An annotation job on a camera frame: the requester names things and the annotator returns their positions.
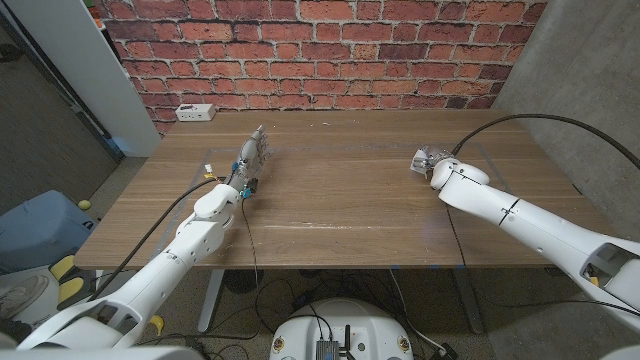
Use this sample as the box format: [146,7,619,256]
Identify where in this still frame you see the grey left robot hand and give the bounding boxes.
[227,124,274,194]

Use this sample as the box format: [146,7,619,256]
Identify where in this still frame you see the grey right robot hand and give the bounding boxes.
[418,145,454,176]

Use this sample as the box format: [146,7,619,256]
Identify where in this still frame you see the small white box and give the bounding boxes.
[410,153,432,175]

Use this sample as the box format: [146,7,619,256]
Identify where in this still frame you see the white right shoulder shell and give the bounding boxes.
[599,344,640,360]

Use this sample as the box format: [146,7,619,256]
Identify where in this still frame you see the white left shoulder shell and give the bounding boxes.
[0,344,206,360]

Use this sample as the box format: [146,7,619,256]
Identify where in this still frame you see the grey electronics box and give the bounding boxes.
[314,338,341,360]

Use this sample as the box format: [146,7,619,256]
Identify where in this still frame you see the white power strip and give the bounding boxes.
[174,103,217,123]

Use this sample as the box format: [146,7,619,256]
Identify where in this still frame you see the black round floor disc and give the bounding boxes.
[223,269,265,295]

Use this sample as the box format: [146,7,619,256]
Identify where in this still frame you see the red brick print backdrop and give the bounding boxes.
[92,0,549,137]

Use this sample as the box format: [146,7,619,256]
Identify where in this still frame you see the white table leg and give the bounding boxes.
[197,268,226,334]

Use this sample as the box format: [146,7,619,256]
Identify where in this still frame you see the grey table leg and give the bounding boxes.
[452,267,485,335]

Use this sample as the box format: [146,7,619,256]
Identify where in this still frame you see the white pillar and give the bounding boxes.
[4,0,162,159]

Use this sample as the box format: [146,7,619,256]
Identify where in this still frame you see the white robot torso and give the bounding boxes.
[268,298,415,360]

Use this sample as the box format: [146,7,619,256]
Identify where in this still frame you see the black floor plug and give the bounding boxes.
[433,342,459,360]

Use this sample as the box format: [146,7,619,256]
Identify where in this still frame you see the yellow foam pad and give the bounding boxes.
[57,276,85,305]
[48,254,76,281]

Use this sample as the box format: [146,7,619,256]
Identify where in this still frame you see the blue plastic bin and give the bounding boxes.
[0,189,99,275]

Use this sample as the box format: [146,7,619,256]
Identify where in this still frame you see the white sneaker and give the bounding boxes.
[0,273,50,321]

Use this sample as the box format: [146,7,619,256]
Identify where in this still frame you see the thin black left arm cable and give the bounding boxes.
[238,197,262,334]

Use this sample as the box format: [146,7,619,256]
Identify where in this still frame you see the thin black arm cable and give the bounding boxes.
[444,204,484,304]
[238,197,262,334]

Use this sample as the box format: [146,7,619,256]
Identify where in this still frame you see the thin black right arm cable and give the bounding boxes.
[444,204,484,304]

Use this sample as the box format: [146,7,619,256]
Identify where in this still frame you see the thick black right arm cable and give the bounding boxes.
[449,113,640,171]

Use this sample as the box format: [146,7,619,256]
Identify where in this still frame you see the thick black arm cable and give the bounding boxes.
[87,177,224,301]
[449,113,640,171]

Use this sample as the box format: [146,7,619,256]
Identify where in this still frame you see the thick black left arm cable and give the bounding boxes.
[87,177,224,301]

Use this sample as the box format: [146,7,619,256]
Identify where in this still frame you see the white floor cable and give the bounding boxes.
[388,269,446,351]

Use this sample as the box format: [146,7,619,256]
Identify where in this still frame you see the black floor cable tangle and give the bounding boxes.
[219,269,451,351]

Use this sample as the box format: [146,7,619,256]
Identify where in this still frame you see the grey perforated wall panel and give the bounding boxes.
[0,9,125,216]

